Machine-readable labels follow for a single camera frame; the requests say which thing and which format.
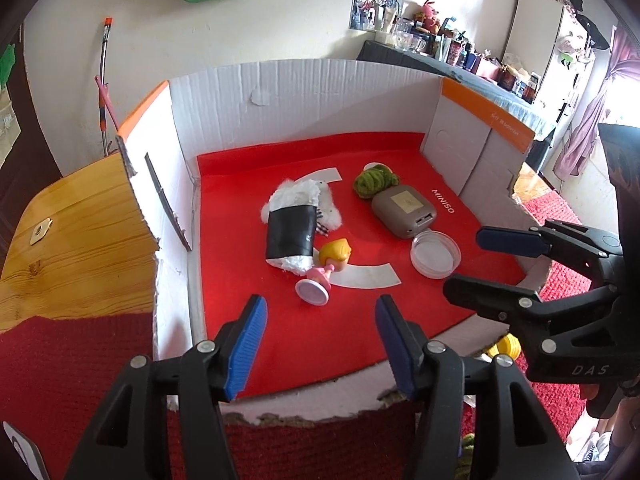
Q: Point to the blue cloth covered desk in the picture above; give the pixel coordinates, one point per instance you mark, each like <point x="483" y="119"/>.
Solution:
<point x="466" y="120"/>

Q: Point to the wooden table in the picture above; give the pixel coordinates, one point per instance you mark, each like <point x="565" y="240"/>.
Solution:
<point x="116" y="244"/>

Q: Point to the black white roll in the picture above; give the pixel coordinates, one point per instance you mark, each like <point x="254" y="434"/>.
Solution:
<point x="292" y="217"/>

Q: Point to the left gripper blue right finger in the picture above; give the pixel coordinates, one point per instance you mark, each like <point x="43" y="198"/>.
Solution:
<point x="403" y="351"/>

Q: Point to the red miniso bag liner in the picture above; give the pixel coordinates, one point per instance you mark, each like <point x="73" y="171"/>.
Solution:
<point x="321" y="322"/>

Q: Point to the green plush toy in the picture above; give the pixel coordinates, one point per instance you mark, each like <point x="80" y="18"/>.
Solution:
<point x="7" y="61"/>

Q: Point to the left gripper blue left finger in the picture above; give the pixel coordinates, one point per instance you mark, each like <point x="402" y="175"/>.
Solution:
<point x="240" y="348"/>

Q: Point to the blonde doll figurine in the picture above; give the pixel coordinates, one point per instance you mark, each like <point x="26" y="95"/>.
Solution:
<point x="333" y="257"/>

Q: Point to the yellow round cap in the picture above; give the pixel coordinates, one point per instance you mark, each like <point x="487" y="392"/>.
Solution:
<point x="508" y="345"/>

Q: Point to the white square charger device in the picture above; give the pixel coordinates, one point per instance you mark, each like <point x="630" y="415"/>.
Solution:
<point x="28" y="451"/>

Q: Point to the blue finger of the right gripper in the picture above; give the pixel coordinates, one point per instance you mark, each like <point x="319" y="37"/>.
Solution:
<point x="496" y="302"/>
<point x="529" y="244"/>

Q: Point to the pink curtain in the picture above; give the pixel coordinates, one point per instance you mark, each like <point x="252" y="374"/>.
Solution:
<point x="623" y="64"/>

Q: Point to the small gold tag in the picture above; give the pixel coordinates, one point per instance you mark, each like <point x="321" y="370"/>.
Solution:
<point x="40" y="231"/>

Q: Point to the clear round lid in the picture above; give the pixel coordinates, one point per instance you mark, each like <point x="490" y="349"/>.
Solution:
<point x="434" y="254"/>

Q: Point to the grey square case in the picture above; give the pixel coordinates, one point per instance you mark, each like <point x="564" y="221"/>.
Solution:
<point x="403" y="210"/>

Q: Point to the orange white cardboard box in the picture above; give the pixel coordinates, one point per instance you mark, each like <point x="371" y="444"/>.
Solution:
<point x="282" y="101"/>

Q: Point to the white wardrobe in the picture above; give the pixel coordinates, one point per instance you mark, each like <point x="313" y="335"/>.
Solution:
<point x="554" y="42"/>

